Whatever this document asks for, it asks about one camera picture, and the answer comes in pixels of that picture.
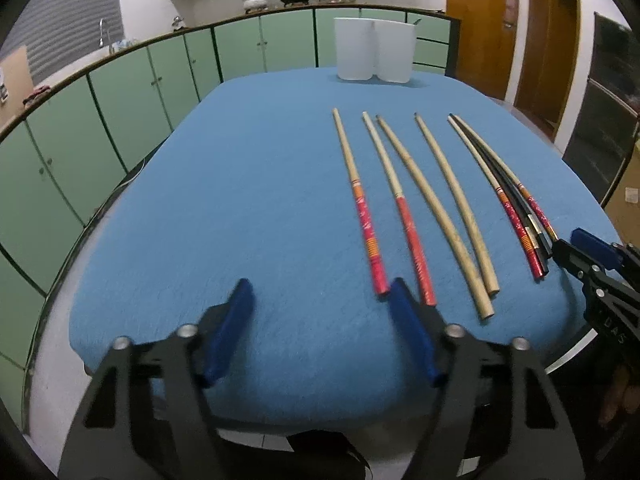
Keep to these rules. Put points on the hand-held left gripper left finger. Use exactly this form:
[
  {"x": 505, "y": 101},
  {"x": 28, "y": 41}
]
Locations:
[{"x": 235, "y": 330}]

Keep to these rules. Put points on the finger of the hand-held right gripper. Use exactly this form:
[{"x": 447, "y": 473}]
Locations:
[
  {"x": 570, "y": 257},
  {"x": 590, "y": 242}
]

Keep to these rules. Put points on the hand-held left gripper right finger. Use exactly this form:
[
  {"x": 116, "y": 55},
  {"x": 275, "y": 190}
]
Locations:
[{"x": 412, "y": 335}]

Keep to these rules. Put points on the black chopstick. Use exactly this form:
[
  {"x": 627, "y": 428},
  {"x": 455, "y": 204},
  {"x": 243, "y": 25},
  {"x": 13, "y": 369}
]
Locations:
[{"x": 525, "y": 220}]

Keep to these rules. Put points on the red patterned dark-tipped chopstick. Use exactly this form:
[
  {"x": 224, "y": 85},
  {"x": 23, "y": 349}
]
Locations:
[
  {"x": 536, "y": 207},
  {"x": 512, "y": 212}
]

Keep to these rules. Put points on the plain bamboo chopstick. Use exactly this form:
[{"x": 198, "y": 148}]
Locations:
[
  {"x": 440, "y": 210},
  {"x": 460, "y": 195}
]

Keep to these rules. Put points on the white plastic utensil holder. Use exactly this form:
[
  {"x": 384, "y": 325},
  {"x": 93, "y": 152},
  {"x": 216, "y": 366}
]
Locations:
[
  {"x": 352, "y": 50},
  {"x": 395, "y": 52}
]

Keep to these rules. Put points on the person's right hand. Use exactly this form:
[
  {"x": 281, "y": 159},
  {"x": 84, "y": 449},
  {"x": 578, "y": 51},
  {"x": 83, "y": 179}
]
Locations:
[{"x": 612, "y": 400}]

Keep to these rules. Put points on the cardboard box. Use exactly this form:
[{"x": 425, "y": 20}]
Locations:
[{"x": 627, "y": 180}]

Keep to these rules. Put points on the black chalkboard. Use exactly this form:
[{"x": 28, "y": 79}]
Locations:
[{"x": 600, "y": 125}]

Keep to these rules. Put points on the blue felt table mat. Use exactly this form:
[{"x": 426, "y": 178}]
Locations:
[{"x": 250, "y": 185}]

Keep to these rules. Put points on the brown wooden door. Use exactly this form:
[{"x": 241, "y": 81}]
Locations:
[{"x": 480, "y": 35}]

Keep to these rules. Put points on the pink door notice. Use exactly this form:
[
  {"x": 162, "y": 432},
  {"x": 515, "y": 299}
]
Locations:
[{"x": 511, "y": 12}]

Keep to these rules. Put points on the green drawer cabinet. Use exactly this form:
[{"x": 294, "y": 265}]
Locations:
[{"x": 432, "y": 30}]

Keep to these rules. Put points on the bottles beside sink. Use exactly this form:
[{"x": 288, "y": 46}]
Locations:
[{"x": 124, "y": 45}]

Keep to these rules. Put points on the pink cloth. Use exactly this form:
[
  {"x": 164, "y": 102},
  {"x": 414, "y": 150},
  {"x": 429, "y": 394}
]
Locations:
[{"x": 36, "y": 95}]

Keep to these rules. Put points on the small silver kettle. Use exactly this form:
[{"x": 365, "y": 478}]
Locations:
[{"x": 178, "y": 22}]

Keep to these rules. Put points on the chrome sink faucet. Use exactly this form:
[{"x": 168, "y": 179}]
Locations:
[{"x": 106, "y": 35}]

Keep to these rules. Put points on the white cooking pot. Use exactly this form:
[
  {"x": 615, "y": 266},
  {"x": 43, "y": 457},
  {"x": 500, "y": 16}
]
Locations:
[{"x": 255, "y": 2}]

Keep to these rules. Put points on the brown cardboard sheet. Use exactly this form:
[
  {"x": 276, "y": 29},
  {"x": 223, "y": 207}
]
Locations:
[{"x": 17, "y": 75}]

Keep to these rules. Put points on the grey window blind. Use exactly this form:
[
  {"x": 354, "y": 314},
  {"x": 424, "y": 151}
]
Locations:
[{"x": 75, "y": 20}]

